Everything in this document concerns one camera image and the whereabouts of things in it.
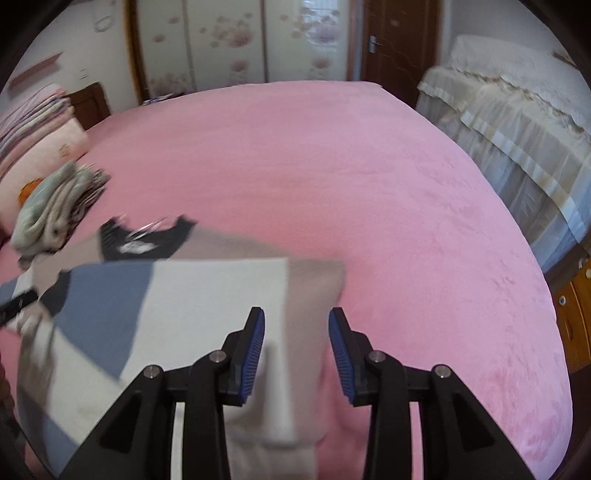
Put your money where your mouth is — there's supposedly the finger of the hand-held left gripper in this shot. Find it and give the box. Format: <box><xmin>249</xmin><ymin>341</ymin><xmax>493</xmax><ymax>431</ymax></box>
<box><xmin>0</xmin><ymin>288</ymin><xmax>40</xmax><ymax>330</ymax></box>

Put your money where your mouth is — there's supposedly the striped folded garment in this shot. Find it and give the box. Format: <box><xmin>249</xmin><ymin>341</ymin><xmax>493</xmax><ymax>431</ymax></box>
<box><xmin>18</xmin><ymin>168</ymin><xmax>112</xmax><ymax>269</ymax></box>

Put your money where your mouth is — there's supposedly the clear plastic clothes hanger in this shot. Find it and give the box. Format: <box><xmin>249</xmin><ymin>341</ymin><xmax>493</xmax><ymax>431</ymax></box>
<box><xmin>122</xmin><ymin>216</ymin><xmax>172</xmax><ymax>241</ymax></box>

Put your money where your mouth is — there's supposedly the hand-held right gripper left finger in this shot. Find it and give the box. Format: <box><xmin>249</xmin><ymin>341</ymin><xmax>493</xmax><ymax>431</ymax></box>
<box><xmin>58</xmin><ymin>306</ymin><xmax>266</xmax><ymax>480</ymax></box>

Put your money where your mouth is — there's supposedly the brown wooden door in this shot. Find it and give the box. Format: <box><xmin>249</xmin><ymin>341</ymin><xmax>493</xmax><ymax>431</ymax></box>
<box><xmin>362</xmin><ymin>0</ymin><xmax>439</xmax><ymax>104</ymax></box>

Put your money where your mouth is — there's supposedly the grey folded fleece sweater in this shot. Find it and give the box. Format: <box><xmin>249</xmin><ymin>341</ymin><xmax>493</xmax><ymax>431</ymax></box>
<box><xmin>10</xmin><ymin>161</ymin><xmax>93</xmax><ymax>256</ymax></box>

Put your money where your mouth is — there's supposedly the floral sliding-door wardrobe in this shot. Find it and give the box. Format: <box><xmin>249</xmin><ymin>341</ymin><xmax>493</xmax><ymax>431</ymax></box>
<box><xmin>124</xmin><ymin>0</ymin><xmax>365</xmax><ymax>100</ymax></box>

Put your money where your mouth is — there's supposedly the dark wooden headboard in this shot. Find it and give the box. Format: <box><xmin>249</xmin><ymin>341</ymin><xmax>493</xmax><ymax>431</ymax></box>
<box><xmin>65</xmin><ymin>82</ymin><xmax>112</xmax><ymax>130</ymax></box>

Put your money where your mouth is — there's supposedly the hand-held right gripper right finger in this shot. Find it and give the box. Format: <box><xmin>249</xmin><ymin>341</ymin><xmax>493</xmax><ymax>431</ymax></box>
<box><xmin>328</xmin><ymin>307</ymin><xmax>539</xmax><ymax>480</ymax></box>

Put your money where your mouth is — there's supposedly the blue white knit sweater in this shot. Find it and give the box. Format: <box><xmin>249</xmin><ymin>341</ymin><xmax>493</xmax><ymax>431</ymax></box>
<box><xmin>0</xmin><ymin>216</ymin><xmax>347</xmax><ymax>480</ymax></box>

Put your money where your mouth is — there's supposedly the striped folded quilt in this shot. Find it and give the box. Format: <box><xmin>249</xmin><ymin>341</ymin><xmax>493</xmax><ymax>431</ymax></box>
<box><xmin>0</xmin><ymin>85</ymin><xmax>75</xmax><ymax>172</ymax></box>

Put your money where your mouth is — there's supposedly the wooden cabinet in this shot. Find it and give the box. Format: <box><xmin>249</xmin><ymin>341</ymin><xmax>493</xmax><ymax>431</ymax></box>
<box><xmin>551</xmin><ymin>253</ymin><xmax>591</xmax><ymax>374</ymax></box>

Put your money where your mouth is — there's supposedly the pink quilt with orange print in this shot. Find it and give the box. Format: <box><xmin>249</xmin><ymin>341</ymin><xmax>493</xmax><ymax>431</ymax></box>
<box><xmin>0</xmin><ymin>115</ymin><xmax>90</xmax><ymax>223</ymax></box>

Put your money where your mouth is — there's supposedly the pink wall shelf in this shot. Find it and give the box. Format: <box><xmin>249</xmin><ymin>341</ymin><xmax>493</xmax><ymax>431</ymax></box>
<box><xmin>9</xmin><ymin>52</ymin><xmax>64</xmax><ymax>89</ymax></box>

